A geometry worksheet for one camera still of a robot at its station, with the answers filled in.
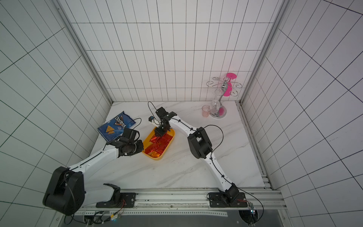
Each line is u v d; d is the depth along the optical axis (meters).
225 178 0.63
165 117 0.76
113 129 1.01
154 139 0.95
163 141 0.93
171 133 0.95
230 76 0.99
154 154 0.87
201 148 0.63
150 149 0.88
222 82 0.93
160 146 0.88
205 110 1.10
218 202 0.71
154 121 0.87
